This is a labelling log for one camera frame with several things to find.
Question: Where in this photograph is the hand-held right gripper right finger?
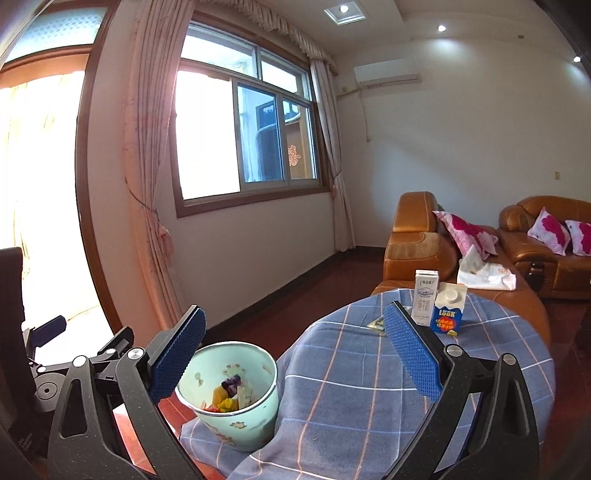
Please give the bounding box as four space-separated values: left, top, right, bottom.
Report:
384 300 541 480

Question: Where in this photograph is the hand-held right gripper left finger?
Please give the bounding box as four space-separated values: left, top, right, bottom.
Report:
46 305 207 480

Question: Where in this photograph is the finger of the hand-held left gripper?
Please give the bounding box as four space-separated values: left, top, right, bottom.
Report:
22 315 68 352
28 327 136 374

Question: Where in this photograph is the wooden glass door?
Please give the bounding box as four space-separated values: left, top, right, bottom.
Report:
0 0 121 333

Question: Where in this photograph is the curtain valance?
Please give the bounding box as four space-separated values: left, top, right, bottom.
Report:
191 0 338 75

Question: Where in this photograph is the pale green cartoon bin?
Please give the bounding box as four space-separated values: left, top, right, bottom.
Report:
175 342 279 453

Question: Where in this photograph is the brown leather chaise sofa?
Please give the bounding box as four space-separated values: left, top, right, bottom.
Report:
370 191 552 347

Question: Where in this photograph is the pink floral pillow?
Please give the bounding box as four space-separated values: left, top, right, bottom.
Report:
433 210 499 261
564 220 591 254
527 207 571 256

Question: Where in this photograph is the white air conditioner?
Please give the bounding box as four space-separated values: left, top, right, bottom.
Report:
354 58 422 88

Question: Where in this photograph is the blue and white juice carton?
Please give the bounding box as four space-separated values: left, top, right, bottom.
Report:
430 282 468 335

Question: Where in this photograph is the wood-framed window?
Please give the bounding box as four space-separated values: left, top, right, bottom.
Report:
171 11 328 217

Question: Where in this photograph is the white milk carton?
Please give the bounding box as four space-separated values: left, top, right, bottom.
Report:
411 269 439 327

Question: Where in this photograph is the pink curtain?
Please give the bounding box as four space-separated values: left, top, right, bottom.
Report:
104 0 195 330
308 58 356 252

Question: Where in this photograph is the blue plaid tablecloth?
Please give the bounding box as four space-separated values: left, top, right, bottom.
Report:
179 287 557 480

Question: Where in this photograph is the square recessed ceiling light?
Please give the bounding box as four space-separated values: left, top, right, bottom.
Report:
324 1 366 23

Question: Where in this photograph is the white plastic bag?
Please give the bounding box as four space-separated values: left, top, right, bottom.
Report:
457 244 518 291

